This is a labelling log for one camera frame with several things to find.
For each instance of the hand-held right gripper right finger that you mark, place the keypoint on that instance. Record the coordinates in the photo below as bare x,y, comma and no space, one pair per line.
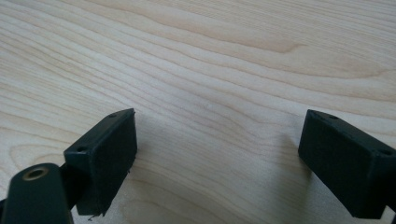
345,161

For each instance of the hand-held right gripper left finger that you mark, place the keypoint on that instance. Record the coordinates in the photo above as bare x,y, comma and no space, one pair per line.
106,152

